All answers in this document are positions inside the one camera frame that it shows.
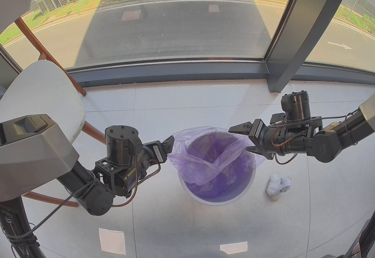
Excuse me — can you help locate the white chair with wooden legs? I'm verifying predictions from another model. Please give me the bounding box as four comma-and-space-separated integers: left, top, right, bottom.
0, 0, 108, 208

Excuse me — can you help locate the black cable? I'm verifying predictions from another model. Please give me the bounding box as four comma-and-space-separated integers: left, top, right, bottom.
12, 173, 97, 237

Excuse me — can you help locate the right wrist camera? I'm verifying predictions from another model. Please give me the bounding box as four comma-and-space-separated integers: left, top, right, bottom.
270, 112, 286, 127

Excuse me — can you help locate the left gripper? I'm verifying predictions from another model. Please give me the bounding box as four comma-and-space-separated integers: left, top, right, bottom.
137, 135, 176, 174

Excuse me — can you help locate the white paper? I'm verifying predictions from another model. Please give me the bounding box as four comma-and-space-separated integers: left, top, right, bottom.
266, 174, 292, 200

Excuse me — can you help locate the purple plastic bag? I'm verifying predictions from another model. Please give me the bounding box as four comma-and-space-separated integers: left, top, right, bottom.
168, 126, 265, 202

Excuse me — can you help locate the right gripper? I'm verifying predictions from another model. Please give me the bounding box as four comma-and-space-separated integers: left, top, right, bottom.
228, 118, 283, 161

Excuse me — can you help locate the white trash bin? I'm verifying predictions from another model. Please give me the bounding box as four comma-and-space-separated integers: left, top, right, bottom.
177, 130, 257, 207

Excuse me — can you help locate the window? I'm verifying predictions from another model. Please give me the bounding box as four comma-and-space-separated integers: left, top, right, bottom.
0, 0, 375, 94

